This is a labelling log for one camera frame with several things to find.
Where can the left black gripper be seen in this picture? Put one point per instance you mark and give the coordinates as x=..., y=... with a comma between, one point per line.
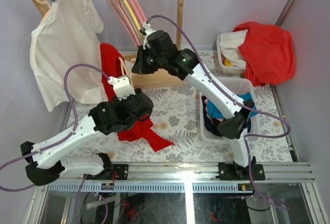
x=128, y=99

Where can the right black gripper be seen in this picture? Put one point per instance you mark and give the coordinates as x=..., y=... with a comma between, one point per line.
x=139, y=66

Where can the light wooden hanger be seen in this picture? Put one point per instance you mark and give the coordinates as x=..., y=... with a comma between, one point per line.
x=126, y=67

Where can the red t shirt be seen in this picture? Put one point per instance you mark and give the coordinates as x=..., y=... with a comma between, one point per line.
x=141, y=130

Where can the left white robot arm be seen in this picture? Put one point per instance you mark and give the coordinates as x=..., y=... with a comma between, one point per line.
x=50, y=160

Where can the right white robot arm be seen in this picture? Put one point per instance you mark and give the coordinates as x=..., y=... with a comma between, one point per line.
x=159, y=52

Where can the yellow hanger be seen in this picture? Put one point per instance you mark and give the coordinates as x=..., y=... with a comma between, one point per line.
x=130, y=21

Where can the pink hanger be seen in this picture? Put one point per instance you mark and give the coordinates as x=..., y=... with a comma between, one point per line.
x=138, y=11
x=115, y=6

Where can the white t shirt on hanger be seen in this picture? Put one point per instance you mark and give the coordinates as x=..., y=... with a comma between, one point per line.
x=66, y=37

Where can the floral table cloth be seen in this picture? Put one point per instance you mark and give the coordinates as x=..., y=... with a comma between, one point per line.
x=176, y=117

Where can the white garment in rear basket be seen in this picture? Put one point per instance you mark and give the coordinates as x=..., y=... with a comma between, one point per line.
x=229, y=46

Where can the white laundry basket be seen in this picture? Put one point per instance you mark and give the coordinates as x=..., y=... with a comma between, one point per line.
x=239, y=86

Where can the rear white basket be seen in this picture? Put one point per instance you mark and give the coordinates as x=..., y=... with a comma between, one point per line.
x=229, y=70

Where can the dark navy garment in basket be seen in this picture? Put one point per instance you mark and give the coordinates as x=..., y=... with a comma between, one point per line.
x=210, y=124

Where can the red garment on rear basket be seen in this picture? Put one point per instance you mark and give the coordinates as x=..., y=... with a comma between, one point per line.
x=269, y=54

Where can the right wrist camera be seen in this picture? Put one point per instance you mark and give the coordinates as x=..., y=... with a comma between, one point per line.
x=146, y=30

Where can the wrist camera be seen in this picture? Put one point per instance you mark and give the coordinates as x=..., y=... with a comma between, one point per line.
x=122, y=87
x=146, y=30

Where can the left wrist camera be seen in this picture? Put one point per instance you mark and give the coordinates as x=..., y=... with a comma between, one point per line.
x=122, y=87

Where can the aluminium rail frame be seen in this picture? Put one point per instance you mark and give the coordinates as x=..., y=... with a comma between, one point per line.
x=204, y=177

